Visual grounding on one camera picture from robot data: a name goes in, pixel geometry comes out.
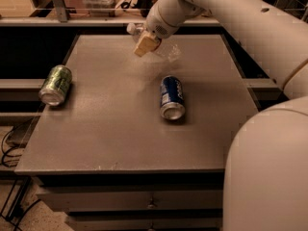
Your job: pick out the green soda can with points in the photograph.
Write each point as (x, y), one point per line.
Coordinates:
(55, 87)

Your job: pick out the black wire floor stand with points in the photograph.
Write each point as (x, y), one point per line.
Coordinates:
(13, 192)

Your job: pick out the grey metal shelf rail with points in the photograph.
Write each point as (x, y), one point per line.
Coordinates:
(64, 20)

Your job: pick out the grey drawer cabinet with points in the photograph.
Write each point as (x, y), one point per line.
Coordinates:
(109, 161)

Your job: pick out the blue soda can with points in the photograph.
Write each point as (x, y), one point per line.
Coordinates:
(172, 106)

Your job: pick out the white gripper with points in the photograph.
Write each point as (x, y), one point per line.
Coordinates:
(157, 27)

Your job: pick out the clear plastic water bottle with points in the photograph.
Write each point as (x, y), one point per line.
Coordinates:
(167, 50)

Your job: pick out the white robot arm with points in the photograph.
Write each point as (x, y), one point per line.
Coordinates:
(266, 172)

